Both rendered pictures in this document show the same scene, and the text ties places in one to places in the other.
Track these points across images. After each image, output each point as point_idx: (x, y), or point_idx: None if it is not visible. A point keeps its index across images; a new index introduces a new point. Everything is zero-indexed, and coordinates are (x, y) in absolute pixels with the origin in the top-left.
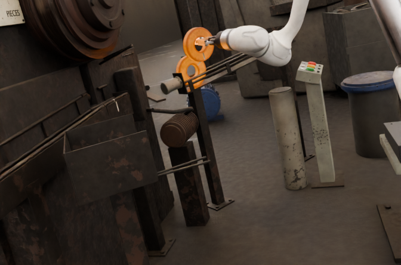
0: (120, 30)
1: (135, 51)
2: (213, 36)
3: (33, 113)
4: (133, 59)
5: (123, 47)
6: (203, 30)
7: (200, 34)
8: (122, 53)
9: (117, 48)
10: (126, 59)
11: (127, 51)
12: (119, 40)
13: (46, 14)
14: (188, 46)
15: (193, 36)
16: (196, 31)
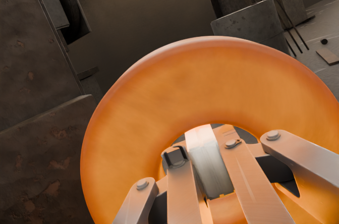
0: (54, 48)
1: (92, 105)
2: (314, 146)
3: None
4: (79, 138)
5: (71, 93)
6: (234, 61)
7: (206, 107)
8: (4, 140)
9: (37, 104)
10: (32, 151)
11: (42, 120)
12: (45, 80)
13: None
14: (98, 208)
15: (134, 128)
16: (151, 86)
